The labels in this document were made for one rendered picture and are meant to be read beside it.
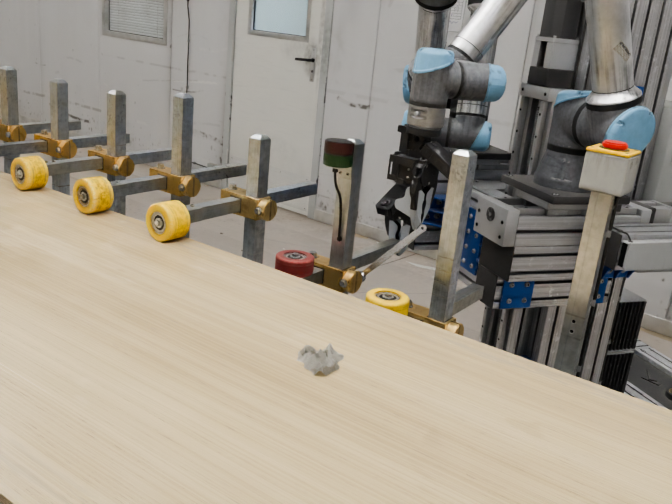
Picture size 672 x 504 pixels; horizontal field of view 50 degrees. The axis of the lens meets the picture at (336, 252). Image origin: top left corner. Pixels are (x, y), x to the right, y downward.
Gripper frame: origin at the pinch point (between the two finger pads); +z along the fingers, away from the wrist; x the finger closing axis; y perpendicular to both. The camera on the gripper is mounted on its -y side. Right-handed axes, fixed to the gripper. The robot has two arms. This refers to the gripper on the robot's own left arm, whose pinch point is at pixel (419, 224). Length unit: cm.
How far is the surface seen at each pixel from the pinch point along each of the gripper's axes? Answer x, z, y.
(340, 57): -263, -12, 211
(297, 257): 19.0, 8.1, 16.5
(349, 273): 9.0, 11.9, 9.9
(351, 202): 8.6, -3.2, 11.8
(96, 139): -6, 4, 116
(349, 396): 57, 8, -23
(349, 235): 8.0, 4.1, 11.7
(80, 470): 90, 9, -12
